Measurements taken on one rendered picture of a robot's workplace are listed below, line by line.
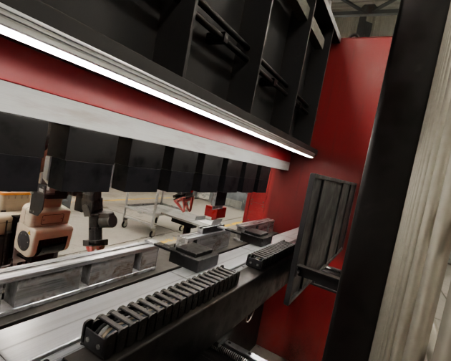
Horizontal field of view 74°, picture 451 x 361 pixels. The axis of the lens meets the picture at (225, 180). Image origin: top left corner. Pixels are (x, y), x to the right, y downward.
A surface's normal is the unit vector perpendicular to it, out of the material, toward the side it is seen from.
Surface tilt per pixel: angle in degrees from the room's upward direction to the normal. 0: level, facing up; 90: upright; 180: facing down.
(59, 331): 0
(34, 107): 90
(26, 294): 90
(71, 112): 90
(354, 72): 90
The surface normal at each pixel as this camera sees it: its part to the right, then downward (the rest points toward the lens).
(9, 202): 0.87, 0.23
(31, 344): 0.18, -0.98
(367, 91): -0.50, -0.04
